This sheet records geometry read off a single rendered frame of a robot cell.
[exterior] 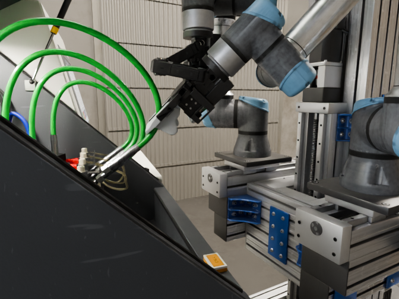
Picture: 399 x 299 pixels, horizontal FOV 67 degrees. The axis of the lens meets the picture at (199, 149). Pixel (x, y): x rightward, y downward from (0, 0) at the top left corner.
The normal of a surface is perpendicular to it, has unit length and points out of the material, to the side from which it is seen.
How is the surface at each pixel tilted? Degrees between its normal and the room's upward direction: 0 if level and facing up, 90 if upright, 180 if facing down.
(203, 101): 103
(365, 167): 72
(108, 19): 90
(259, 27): 95
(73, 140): 90
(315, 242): 90
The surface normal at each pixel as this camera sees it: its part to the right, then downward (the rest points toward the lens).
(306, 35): -0.09, 0.13
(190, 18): -0.45, 0.17
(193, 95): 0.02, 0.39
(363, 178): -0.69, -0.18
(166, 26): 0.47, 0.16
